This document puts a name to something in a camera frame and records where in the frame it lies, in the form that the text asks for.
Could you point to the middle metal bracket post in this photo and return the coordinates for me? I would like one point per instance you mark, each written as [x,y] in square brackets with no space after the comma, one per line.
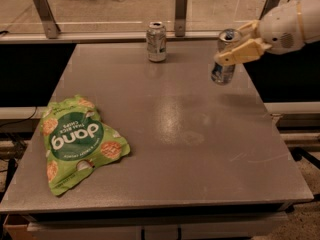
[180,17]

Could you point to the silver green 7up can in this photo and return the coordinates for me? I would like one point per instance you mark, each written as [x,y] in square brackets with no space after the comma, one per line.
[156,42]

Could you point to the metal bracket post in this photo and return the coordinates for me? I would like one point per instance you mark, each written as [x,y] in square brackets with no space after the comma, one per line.
[180,17]
[49,24]
[268,5]

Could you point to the left metal bracket post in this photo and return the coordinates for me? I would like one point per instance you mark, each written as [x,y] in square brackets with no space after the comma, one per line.
[49,24]

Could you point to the crushed silver redbull can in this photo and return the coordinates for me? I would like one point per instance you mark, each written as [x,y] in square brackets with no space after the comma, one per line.
[224,65]

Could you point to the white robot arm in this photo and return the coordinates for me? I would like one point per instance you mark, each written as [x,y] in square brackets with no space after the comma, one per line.
[310,11]

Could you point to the right metal bracket post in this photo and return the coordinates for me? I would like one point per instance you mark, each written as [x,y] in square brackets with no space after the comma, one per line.
[268,5]

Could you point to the green dang chips bag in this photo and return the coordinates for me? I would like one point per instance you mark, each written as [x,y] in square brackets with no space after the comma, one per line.
[77,142]

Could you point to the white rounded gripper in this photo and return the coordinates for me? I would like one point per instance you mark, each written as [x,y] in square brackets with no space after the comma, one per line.
[281,29]

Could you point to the cardboard box under table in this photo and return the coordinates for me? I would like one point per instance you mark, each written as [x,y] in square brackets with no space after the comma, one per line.
[16,226]

